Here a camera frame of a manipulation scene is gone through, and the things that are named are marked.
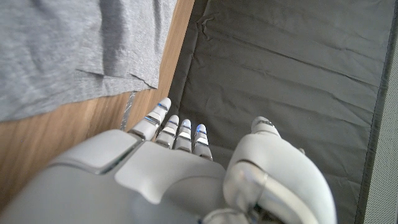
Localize grey fabric shorts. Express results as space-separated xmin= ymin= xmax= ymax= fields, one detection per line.
xmin=0 ymin=0 xmax=177 ymax=122

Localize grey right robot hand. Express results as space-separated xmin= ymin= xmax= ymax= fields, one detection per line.
xmin=0 ymin=97 xmax=338 ymax=224

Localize black backdrop curtain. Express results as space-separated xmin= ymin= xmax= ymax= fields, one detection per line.
xmin=167 ymin=0 xmax=398 ymax=224

